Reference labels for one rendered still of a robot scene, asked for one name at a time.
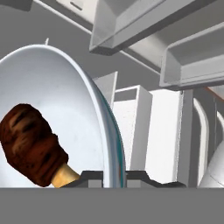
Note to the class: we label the white bowl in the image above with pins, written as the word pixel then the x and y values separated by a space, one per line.
pixel 67 87

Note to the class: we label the white round object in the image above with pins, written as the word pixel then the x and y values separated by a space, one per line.
pixel 215 169

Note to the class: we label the white curved bar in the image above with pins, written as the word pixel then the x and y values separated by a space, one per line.
pixel 201 137

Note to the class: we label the white fridge compartment box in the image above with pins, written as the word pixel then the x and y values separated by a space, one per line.
pixel 163 137
pixel 131 122

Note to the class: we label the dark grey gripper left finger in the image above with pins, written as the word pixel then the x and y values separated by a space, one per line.
pixel 92 175

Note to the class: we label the thin white fridge panel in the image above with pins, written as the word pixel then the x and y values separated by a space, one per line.
pixel 107 87

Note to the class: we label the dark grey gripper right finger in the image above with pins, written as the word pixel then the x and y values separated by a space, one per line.
pixel 137 175

